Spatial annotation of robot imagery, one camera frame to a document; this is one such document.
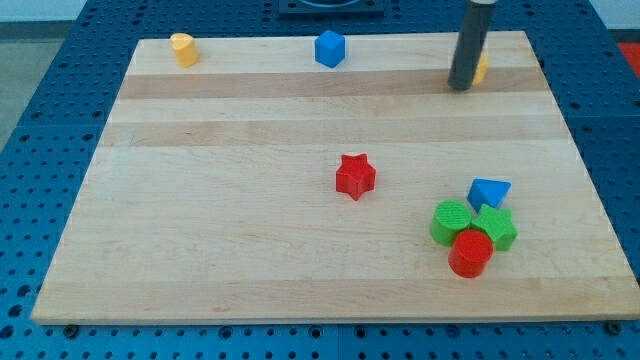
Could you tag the green cylinder block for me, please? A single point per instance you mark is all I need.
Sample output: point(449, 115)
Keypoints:
point(449, 219)

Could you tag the wooden board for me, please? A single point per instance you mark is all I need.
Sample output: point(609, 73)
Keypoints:
point(210, 198)

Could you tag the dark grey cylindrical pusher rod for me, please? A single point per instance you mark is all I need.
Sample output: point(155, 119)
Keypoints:
point(470, 43)

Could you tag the yellow block behind rod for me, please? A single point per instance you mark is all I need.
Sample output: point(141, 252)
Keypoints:
point(481, 70)

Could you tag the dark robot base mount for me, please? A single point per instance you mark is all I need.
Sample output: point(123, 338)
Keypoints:
point(330, 7)

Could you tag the yellow block top left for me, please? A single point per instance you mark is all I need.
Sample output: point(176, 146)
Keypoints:
point(185, 50)

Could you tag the blue triangle block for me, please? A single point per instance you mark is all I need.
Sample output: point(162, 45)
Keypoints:
point(487, 192)

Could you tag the red star block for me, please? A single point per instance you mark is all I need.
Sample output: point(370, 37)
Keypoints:
point(355, 176)

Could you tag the red cylinder block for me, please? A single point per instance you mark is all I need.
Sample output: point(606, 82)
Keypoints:
point(470, 253)

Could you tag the blue cube block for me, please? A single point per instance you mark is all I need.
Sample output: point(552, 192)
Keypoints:
point(330, 48)

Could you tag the green star block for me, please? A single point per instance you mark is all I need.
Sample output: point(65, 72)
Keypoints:
point(497, 224)

